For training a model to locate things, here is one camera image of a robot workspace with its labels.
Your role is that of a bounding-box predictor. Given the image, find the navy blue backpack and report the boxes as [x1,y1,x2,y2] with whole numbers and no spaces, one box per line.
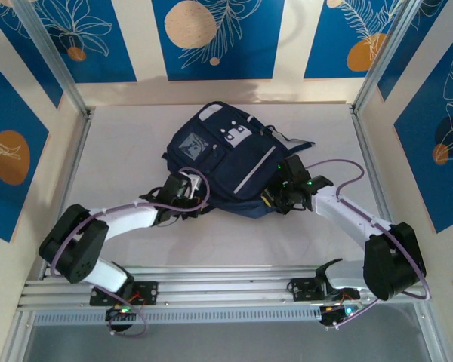
[162,100,316,220]

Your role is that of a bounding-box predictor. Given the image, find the aluminium mounting rails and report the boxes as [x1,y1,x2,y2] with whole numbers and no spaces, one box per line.
[17,265,430,313]

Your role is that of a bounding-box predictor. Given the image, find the grey metal panel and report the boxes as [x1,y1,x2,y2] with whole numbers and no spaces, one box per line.
[2,303,452,362]

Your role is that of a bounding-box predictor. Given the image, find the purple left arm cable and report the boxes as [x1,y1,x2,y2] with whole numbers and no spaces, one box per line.
[51,167,211,337]

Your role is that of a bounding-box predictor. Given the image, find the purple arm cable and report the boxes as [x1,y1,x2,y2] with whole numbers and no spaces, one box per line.
[51,167,211,337]
[301,158,432,333]

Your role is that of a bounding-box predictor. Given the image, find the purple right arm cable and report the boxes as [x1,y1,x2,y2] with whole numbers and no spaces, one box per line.
[301,158,432,333]

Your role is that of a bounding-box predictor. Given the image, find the aluminium side rail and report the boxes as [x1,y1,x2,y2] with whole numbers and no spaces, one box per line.
[39,107,95,282]
[350,105,408,272]

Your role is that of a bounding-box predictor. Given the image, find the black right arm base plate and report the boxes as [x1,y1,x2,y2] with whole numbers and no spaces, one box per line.
[288,277,362,303]

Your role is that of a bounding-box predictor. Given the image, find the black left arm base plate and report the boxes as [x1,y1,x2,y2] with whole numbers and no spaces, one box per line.
[88,281,159,307]

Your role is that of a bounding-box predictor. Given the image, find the grey slotted cable duct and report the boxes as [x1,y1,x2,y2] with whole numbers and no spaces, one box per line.
[32,305,324,326]

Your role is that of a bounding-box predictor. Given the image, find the blue floral wall poster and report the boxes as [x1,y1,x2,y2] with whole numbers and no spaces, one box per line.
[152,0,286,81]
[0,52,50,243]
[0,0,64,109]
[304,0,405,80]
[393,32,453,235]
[33,0,137,84]
[377,0,450,102]

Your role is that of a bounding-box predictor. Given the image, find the aluminium frame post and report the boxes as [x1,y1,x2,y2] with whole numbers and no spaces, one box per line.
[351,0,428,116]
[11,0,92,118]

